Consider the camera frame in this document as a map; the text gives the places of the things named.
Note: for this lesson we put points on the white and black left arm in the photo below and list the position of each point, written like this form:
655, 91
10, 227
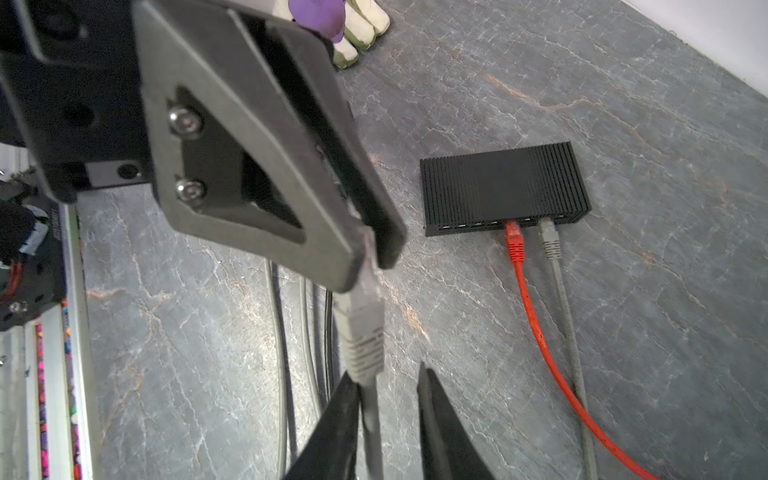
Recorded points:
233, 116

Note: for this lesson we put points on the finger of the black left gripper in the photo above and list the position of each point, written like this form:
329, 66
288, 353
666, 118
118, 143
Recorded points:
302, 62
233, 162

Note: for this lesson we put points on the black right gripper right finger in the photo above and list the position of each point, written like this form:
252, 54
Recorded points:
446, 449

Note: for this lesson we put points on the black ribbed network switch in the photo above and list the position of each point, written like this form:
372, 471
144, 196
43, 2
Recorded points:
484, 191

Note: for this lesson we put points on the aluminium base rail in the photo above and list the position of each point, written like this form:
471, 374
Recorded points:
49, 421

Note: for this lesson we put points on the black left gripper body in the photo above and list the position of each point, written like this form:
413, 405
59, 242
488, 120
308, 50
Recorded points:
70, 94

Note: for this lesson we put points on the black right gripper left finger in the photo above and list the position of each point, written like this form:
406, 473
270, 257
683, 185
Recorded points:
331, 451

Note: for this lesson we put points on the purple trowel with pink handle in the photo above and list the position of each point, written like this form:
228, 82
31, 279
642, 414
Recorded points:
326, 17

